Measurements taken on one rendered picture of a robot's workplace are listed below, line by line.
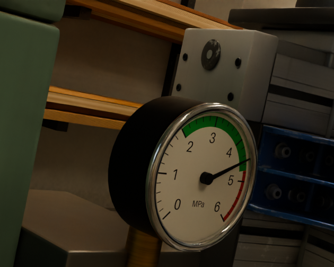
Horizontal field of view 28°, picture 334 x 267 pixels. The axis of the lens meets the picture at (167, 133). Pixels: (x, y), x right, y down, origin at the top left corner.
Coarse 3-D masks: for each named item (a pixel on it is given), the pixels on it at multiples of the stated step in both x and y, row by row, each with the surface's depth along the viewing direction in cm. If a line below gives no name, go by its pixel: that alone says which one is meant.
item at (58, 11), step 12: (0, 0) 27; (12, 0) 27; (24, 0) 27; (36, 0) 28; (48, 0) 28; (60, 0) 29; (12, 12) 28; (24, 12) 28; (36, 12) 28; (48, 12) 28; (60, 12) 29
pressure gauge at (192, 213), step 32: (128, 128) 27; (160, 128) 26; (192, 128) 26; (224, 128) 28; (128, 160) 26; (160, 160) 25; (192, 160) 27; (224, 160) 28; (256, 160) 29; (128, 192) 26; (160, 192) 26; (192, 192) 27; (224, 192) 28; (128, 224) 28; (160, 224) 26; (192, 224) 27; (224, 224) 29; (128, 256) 29
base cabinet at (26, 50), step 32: (0, 32) 27; (32, 32) 28; (0, 64) 27; (32, 64) 28; (0, 96) 28; (32, 96) 29; (0, 128) 28; (32, 128) 29; (0, 160) 28; (32, 160) 29; (0, 192) 28; (0, 224) 29; (0, 256) 29
